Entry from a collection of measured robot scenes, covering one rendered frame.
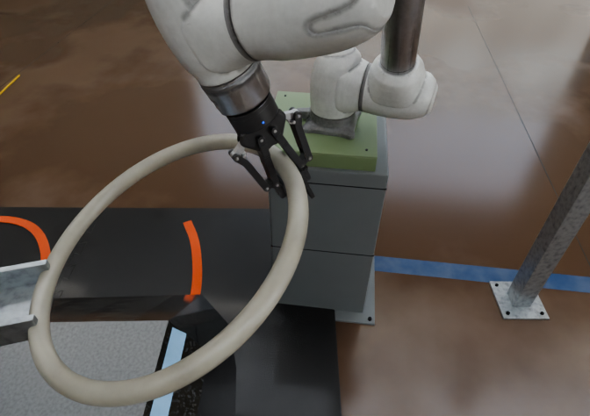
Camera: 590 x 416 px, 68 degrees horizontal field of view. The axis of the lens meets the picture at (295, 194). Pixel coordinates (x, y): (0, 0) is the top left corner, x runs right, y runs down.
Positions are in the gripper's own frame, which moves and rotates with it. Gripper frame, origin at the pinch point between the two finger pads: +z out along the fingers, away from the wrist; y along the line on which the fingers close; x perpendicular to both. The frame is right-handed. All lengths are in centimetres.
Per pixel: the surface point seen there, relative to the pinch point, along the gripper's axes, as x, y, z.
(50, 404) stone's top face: -5, 62, 14
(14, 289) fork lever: -11, 50, -9
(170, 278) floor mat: -98, 58, 92
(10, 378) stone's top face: -14, 68, 10
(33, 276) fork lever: -10.2, 45.4, -9.2
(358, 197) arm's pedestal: -39, -23, 57
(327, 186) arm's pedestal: -45, -17, 50
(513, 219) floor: -52, -104, 162
